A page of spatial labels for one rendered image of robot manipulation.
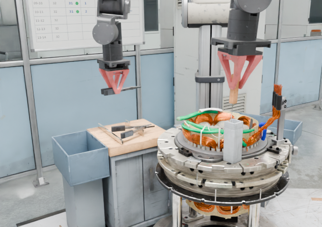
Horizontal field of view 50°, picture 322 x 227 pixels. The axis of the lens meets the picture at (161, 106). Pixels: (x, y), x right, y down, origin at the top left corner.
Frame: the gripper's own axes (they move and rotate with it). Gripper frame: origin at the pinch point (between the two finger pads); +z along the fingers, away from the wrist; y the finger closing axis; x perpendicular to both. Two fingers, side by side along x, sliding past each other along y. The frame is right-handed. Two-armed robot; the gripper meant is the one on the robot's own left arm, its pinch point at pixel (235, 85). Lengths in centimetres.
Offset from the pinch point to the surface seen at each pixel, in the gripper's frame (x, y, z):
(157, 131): 31.1, -1.1, 22.0
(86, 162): 26.1, -23.8, 25.2
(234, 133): -2.0, -0.6, 9.8
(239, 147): -1.9, 1.3, 13.3
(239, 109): 194, 174, 86
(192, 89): 205, 124, 63
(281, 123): 1.1, 16.0, 10.8
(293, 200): 16, 44, 48
